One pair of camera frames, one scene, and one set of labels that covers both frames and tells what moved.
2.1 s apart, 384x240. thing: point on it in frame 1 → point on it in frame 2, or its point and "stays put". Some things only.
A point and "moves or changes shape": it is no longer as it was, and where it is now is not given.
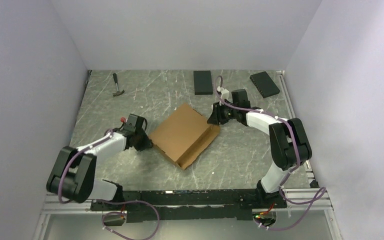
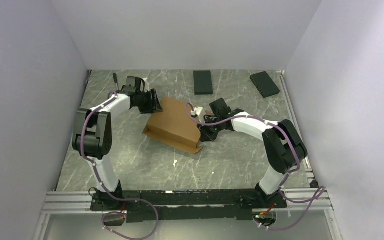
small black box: [202, 82] stays put
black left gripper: [146, 144] → [154, 104]
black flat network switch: [264, 84] stays put
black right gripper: [216, 118] → [206, 135]
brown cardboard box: [183, 135] moves or changes shape
